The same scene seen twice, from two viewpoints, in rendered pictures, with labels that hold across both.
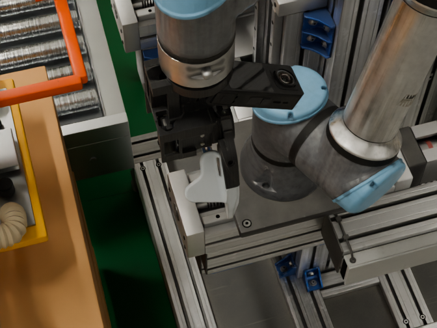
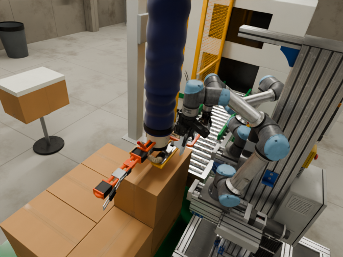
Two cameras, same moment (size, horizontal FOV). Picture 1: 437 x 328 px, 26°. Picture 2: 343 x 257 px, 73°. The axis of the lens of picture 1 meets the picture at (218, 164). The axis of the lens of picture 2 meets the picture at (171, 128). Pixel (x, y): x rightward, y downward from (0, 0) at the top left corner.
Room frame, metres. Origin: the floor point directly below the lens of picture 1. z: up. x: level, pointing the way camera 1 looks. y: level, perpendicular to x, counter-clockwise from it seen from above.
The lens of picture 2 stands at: (-0.16, -0.51, 2.27)
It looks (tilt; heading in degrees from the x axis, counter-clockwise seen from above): 36 degrees down; 40
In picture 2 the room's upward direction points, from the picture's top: 7 degrees clockwise
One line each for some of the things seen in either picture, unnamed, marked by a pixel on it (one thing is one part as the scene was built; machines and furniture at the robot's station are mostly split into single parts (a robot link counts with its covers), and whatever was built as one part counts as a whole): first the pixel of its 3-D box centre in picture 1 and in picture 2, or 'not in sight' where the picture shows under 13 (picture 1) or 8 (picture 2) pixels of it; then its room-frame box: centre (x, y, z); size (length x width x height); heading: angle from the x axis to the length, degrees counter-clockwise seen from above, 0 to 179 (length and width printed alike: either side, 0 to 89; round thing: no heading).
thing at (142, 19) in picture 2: not in sight; (144, 28); (1.68, 1.63, 1.62); 0.20 x 0.05 x 0.30; 15
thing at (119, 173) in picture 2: not in sight; (119, 175); (0.40, 0.34, 1.17); 0.07 x 0.07 x 0.04; 16
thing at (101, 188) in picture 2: not in sight; (103, 189); (0.27, 0.31, 1.18); 0.08 x 0.07 x 0.05; 16
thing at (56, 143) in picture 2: not in sight; (44, 128); (0.59, 2.32, 0.31); 0.40 x 0.40 x 0.62
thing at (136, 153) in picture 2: not in sight; (139, 154); (0.61, 0.40, 1.18); 0.10 x 0.08 x 0.06; 106
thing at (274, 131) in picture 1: (291, 112); (224, 176); (0.88, -0.12, 1.20); 0.13 x 0.12 x 0.14; 42
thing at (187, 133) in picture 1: (191, 99); (186, 123); (0.58, 0.03, 1.66); 0.09 x 0.08 x 0.12; 106
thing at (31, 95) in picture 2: not in sight; (34, 93); (0.59, 2.32, 0.82); 0.60 x 0.40 x 0.40; 15
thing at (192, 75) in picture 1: (197, 51); (190, 109); (0.58, 0.02, 1.74); 0.08 x 0.08 x 0.05
